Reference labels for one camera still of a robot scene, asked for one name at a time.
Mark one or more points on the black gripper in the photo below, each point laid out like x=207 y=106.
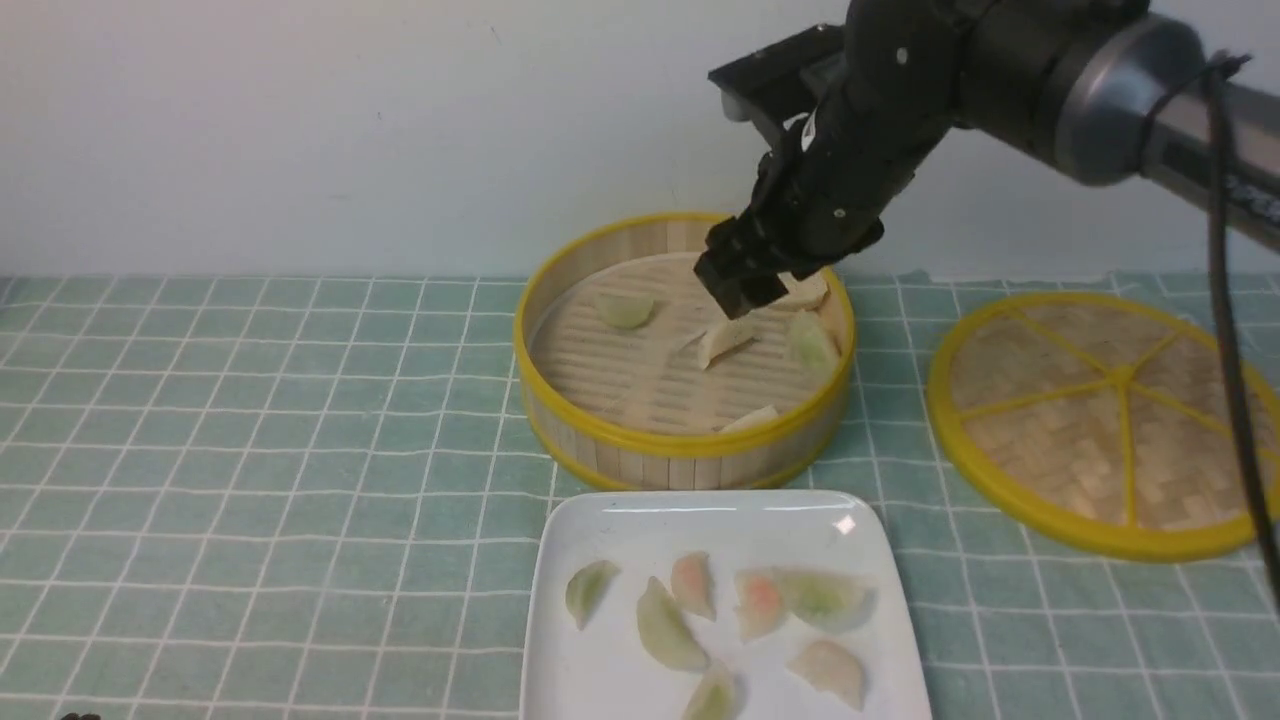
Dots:
x=843 y=147

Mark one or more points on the yellow rimmed bamboo steamer basket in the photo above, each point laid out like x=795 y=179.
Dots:
x=613 y=457

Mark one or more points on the yellow rimmed woven steamer lid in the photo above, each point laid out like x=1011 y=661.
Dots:
x=1095 y=420

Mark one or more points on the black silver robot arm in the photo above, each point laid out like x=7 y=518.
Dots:
x=1100 y=91

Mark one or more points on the pink dumpling upper on plate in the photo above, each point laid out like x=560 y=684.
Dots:
x=691 y=585

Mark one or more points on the green checkered tablecloth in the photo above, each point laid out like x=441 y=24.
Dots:
x=319 y=498

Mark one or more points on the cream steamer liner paper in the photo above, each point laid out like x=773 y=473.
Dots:
x=648 y=379

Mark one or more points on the pink dumpling on plate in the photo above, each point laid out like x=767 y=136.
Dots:
x=761 y=609
x=691 y=585

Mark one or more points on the large green dumpling on plate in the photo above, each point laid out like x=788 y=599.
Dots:
x=664 y=633

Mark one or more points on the pale green dumpling right steamer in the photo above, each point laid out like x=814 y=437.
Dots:
x=811 y=345

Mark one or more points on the green dumpling left in steamer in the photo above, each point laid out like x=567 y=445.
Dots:
x=624 y=313

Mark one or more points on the green dumpling left on plate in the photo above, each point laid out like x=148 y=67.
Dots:
x=587 y=588

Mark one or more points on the pink dumpling centre on plate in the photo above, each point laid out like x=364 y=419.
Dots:
x=761 y=609

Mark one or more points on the white square plate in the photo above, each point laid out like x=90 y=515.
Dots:
x=603 y=671

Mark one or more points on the green dumpling bottom of plate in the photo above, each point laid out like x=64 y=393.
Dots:
x=717 y=697

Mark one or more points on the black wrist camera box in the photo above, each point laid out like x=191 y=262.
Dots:
x=772 y=86

